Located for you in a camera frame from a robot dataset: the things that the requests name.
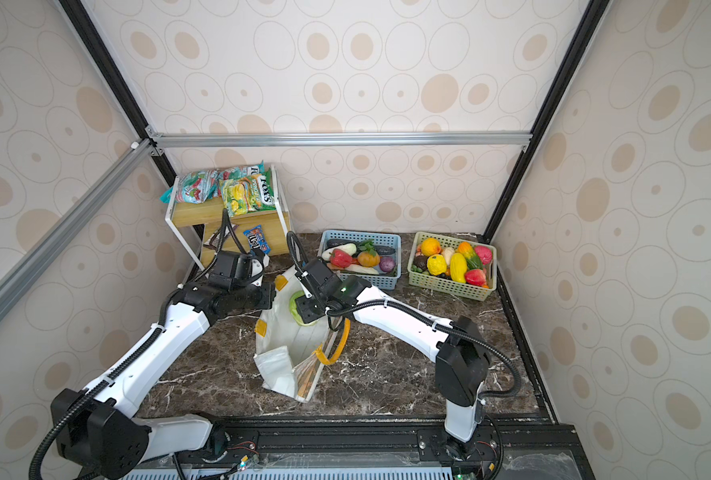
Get green cabbage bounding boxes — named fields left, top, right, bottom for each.
left=289, top=291, right=322, bottom=326

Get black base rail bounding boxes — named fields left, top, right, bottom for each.
left=130, top=415, right=595, bottom=479

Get green gummy snack bag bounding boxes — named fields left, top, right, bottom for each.
left=159, top=169, right=220, bottom=204

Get pink peach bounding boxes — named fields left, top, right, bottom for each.
left=475, top=245, right=495, bottom=265

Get green plastic basket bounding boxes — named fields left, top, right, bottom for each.
left=407, top=232, right=497, bottom=301

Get green leafy vegetable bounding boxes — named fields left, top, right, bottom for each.
left=357, top=239, right=377, bottom=255

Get purple cabbage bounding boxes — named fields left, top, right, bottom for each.
left=379, top=256, right=397, bottom=274

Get yellow candy snack bag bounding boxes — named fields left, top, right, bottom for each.
left=219, top=176, right=263, bottom=217

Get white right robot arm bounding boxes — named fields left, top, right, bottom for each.
left=286, top=232, right=523, bottom=445

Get horizontal aluminium rail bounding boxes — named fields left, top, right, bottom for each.
left=151, top=131, right=533, bottom=148

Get white eggplant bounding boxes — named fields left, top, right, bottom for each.
left=344, top=264, right=381, bottom=275
left=320, top=242, right=359, bottom=262

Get white eggplant upper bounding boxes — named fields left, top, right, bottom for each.
left=320, top=242, right=359, bottom=262

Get white grocery bag yellow handles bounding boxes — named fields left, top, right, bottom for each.
left=253, top=268, right=351, bottom=403

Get red bell pepper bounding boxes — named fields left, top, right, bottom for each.
left=329, top=248, right=354, bottom=269

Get orange fruit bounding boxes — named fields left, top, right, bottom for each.
left=419, top=238, right=443, bottom=257

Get white eggplant lower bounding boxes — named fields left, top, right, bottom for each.
left=344, top=264, right=381, bottom=275

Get red apple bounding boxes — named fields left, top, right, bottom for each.
left=465, top=269, right=489, bottom=288

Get white wooden two-tier shelf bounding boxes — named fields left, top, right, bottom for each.
left=164, top=163, right=293, bottom=271

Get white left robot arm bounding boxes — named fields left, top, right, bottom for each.
left=28, top=212, right=274, bottom=479

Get blue plastic basket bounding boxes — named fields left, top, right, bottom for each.
left=318, top=230, right=401, bottom=290

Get left diagonal aluminium rail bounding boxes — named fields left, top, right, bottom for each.
left=0, top=139, right=153, bottom=322

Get green mint snack bag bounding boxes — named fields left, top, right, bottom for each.
left=224, top=163, right=275, bottom=211

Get blue candy packet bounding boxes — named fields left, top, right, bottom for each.
left=243, top=225, right=271, bottom=255

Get dark eggplant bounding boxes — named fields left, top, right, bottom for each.
left=326, top=239, right=397, bottom=256

